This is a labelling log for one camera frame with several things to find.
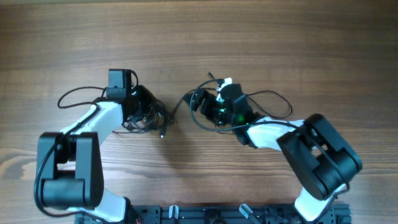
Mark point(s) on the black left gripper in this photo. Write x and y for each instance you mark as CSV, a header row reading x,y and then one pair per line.
x,y
148,99

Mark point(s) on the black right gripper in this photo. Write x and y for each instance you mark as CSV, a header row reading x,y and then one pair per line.
x,y
208,107

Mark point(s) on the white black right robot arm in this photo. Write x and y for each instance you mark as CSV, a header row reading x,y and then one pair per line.
x,y
320,157

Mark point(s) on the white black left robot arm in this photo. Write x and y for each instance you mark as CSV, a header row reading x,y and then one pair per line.
x,y
69,174

